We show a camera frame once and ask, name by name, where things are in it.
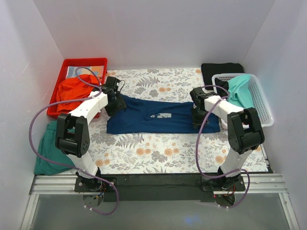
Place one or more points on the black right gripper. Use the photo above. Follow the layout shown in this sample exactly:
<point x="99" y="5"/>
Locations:
<point x="199" y="117"/>

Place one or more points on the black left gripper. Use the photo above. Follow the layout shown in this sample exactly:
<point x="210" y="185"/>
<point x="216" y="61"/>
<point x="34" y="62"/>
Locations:
<point x="117" y="106"/>

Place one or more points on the dark blue t shirt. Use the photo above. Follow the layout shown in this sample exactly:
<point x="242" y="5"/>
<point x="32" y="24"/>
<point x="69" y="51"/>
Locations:
<point x="143" y="116"/>

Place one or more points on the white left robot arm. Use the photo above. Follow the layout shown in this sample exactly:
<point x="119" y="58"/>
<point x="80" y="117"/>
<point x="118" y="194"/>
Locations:
<point x="72" y="134"/>

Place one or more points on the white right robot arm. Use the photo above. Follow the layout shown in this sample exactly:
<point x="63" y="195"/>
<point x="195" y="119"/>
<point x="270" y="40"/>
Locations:
<point x="245" y="134"/>

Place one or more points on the black t shirt in basket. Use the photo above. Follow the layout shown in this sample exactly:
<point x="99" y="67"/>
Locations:
<point x="223" y="87"/>

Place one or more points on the black folded t shirt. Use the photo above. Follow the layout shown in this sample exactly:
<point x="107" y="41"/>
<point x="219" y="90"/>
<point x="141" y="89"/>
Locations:
<point x="210" y="69"/>

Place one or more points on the patterned folded cloth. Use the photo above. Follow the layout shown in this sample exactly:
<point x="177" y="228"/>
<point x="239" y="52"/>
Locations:
<point x="97" y="70"/>

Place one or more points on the teal t shirt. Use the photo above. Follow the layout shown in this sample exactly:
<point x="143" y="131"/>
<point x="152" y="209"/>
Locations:
<point x="239" y="93"/>

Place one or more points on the orange t shirt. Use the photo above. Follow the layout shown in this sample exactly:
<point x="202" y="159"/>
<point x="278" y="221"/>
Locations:
<point x="71" y="89"/>

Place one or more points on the floral table mat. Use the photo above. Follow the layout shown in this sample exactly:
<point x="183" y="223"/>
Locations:
<point x="156" y="153"/>

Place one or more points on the white plastic basket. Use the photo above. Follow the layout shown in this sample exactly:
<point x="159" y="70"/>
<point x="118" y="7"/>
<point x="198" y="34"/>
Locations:
<point x="257" y="94"/>

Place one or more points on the green t shirt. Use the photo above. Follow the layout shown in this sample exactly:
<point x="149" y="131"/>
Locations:
<point x="48" y="150"/>

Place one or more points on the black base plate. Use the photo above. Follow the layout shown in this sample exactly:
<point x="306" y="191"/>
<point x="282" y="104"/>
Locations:
<point x="164" y="187"/>

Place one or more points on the aluminium frame rail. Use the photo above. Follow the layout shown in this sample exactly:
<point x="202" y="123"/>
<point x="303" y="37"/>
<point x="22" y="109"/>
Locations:
<point x="65" y="184"/>

